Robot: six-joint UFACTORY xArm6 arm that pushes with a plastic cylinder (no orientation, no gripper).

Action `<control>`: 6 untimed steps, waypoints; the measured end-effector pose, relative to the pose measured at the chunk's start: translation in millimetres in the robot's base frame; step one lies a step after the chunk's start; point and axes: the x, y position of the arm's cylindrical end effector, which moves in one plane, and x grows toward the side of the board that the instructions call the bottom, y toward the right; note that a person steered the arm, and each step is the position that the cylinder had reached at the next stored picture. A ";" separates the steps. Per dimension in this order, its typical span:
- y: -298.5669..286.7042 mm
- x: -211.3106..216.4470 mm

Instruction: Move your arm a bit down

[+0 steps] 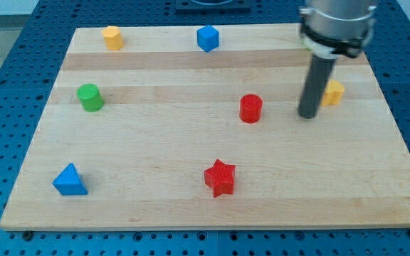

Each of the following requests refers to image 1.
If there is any yellow hexagon block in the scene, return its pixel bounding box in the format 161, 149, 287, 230
102, 26, 125, 50

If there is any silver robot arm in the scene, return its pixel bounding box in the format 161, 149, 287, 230
299, 0, 377, 60

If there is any wooden board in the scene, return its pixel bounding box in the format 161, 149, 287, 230
0, 23, 410, 231

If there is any red star block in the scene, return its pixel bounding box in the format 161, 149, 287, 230
204, 159, 236, 198

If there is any blue triangle block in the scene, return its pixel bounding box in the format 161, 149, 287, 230
52, 163, 88, 196

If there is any blue cube block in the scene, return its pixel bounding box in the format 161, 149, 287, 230
196, 25, 219, 52

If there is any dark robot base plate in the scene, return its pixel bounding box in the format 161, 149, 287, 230
172, 0, 251, 11

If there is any yellow heart block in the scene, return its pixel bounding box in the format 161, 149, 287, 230
320, 80, 345, 106

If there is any green cylinder block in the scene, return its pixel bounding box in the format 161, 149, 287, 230
76, 83, 105, 112

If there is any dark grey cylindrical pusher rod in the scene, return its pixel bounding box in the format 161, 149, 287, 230
298, 55, 336, 119

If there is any red cylinder block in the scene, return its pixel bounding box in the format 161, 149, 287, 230
239, 94, 263, 124

